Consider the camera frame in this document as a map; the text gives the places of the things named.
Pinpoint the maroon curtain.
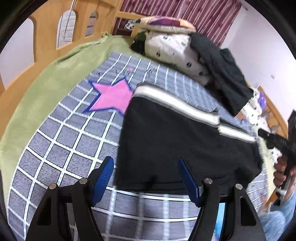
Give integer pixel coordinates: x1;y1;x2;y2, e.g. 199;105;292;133
120;0;242;46

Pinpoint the white flower print quilt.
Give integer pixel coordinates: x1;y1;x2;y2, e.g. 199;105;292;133
242;87;281;165

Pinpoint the colourful patterned pillow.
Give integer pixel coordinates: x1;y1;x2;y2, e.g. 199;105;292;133
133;16;196;34

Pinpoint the blue denim sleeve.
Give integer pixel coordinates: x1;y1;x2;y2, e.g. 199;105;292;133
259;191;295;240

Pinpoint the black garment pile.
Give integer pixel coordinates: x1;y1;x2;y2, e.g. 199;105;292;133
190;33;253;116

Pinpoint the wooden bed frame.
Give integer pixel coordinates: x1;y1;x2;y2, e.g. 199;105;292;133
1;1;141;133

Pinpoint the right hand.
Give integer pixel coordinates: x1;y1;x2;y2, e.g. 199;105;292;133
273;156;287;187

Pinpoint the grey grid star blanket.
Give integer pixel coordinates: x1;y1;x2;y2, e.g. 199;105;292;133
6;52;270;241

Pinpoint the black pants white stripe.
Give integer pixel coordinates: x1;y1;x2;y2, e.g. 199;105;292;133
115;83;262;194

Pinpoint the white flower print bolster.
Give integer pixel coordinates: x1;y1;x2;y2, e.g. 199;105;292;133
131;31;212;86

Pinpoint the green bed sheet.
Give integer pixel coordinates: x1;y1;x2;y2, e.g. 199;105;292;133
1;35;134;202

